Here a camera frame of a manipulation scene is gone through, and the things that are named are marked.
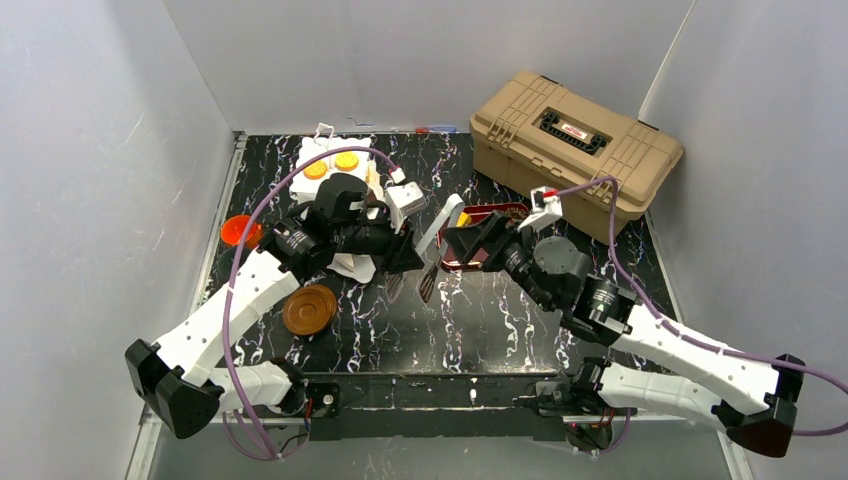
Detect yellow decorated cake slice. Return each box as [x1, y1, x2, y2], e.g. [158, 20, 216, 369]
[456, 212, 471, 227]

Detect white three-tier cake stand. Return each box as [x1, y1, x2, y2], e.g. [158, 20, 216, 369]
[289, 121, 399, 286]

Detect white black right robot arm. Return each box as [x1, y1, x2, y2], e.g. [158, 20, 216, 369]
[442, 213, 803, 458]

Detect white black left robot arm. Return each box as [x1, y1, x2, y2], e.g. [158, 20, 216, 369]
[124, 173, 423, 439]

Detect red dessert tray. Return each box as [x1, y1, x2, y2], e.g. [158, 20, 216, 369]
[440, 202, 530, 272]

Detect chocolate sprinkled donut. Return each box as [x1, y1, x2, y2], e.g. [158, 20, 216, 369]
[502, 205, 530, 222]

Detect brown round wooden lid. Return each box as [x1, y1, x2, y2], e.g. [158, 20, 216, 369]
[282, 284, 338, 336]

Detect tan plastic toolbox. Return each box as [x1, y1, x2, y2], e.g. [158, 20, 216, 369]
[470, 71, 684, 244]

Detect red blue screwdriver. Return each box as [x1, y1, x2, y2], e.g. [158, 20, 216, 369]
[414, 125, 458, 134]

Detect orange plastic cup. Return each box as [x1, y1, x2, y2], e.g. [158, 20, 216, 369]
[219, 214, 263, 249]

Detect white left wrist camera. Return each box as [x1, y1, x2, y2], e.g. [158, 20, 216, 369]
[384, 166, 426, 233]

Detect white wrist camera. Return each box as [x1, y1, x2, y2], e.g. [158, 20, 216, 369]
[518, 186, 563, 231]
[384, 166, 426, 233]

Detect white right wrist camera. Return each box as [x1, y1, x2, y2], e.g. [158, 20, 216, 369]
[518, 186, 563, 231]

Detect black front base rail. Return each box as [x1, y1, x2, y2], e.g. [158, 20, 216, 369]
[281, 372, 589, 441]

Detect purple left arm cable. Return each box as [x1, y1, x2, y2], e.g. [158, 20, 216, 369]
[221, 145, 407, 462]

